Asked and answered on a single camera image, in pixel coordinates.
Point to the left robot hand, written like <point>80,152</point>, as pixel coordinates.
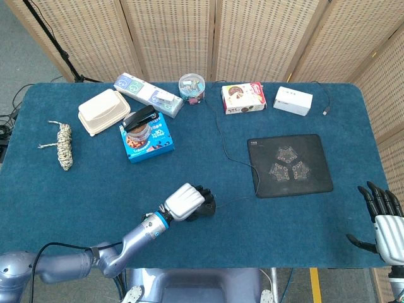
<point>183,202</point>

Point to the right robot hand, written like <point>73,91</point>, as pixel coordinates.
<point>391,236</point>

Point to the black computer mouse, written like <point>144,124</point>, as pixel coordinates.
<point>208,210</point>

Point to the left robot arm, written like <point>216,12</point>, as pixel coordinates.
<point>139,233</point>

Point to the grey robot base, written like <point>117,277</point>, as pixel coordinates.
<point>205,284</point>

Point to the black mouse pad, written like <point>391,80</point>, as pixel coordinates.
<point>268,186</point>

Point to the blue tablecloth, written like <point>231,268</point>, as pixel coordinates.
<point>205,246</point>

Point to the blue cookie box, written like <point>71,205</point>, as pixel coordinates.
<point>158,145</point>

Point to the black stapler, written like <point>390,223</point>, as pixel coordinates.
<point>142,115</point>

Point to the small white box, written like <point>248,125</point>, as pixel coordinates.
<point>165,98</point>

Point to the clear jar of binder clips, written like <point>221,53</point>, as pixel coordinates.
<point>191,88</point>

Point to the red white cookie box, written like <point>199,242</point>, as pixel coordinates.
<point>243,98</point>

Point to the cream plastic lunch box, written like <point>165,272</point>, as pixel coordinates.
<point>101,110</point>

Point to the metal table leg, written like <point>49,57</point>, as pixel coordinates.
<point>274,284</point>

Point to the long white tissue pack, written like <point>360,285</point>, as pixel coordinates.
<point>132,86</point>

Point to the white cardboard box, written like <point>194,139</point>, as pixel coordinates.
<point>292,101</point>

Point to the woven folding screen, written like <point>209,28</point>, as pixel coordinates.
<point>173,38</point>

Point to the black tripod stand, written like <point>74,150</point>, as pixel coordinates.
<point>64,57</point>

